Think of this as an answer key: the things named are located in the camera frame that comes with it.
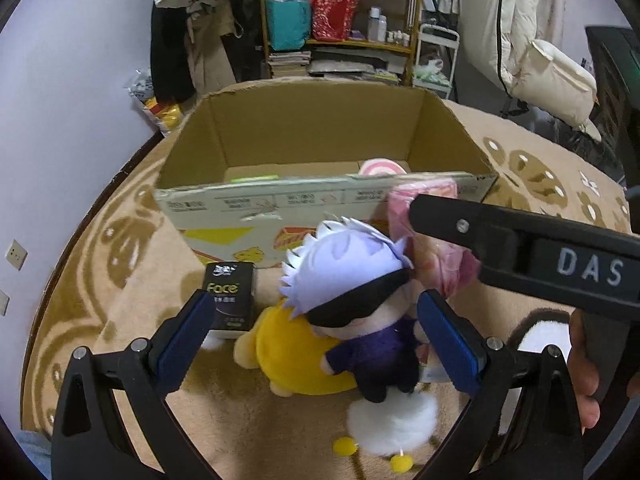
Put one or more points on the black tissue pack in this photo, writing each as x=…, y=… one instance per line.
x=230, y=300

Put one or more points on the teal bag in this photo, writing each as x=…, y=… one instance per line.
x=287, y=20

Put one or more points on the dark hanging garment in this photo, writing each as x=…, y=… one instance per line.
x=246, y=40

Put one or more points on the white bottles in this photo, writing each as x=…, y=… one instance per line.
x=375, y=22

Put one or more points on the pile of magazines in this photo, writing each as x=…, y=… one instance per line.
x=350, y=65

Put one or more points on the pink plush toy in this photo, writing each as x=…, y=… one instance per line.
x=440, y=265

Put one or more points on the black coat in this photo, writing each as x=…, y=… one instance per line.
x=167, y=55

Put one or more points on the stack of books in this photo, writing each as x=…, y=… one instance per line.
x=287, y=62

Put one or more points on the cardboard box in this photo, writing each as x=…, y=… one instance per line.
x=310, y=130

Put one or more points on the beige coat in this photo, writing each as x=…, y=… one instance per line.
x=207, y=55

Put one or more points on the black desk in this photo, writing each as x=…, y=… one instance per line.
x=615, y=90

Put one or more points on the yellow plush toy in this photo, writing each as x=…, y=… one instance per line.
x=290, y=350

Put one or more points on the white recliner chair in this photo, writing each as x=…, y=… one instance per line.
x=530, y=35

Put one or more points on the green and white bag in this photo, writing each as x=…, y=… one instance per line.
x=431, y=72

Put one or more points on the white metal cart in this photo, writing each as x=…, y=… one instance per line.
x=440, y=35

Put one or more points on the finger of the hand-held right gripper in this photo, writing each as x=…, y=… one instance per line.
x=465, y=227

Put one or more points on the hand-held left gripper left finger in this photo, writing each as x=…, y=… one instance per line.
x=182, y=345

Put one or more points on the red patterned bag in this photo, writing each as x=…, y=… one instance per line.
x=332, y=15

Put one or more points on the white fluffy plush toy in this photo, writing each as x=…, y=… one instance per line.
x=390, y=425

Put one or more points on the white fuzzy slipper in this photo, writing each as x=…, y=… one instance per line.
x=542, y=340

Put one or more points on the small bottles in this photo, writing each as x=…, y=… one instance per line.
x=398, y=37

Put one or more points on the white-haired plush doll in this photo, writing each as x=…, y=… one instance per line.
x=345, y=270

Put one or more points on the wall socket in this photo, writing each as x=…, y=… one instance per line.
x=4, y=302
x=16, y=254

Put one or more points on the beige floral rug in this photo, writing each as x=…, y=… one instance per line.
x=125, y=270

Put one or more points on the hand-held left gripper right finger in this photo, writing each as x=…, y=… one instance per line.
x=450, y=345

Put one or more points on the person's right hand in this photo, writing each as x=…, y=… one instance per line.
x=585, y=370

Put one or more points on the wooden shelf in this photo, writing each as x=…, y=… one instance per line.
x=410, y=15

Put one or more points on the blue cloth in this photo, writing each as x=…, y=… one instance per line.
x=35, y=455

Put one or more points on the clear bag of toys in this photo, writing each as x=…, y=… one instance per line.
x=155, y=105

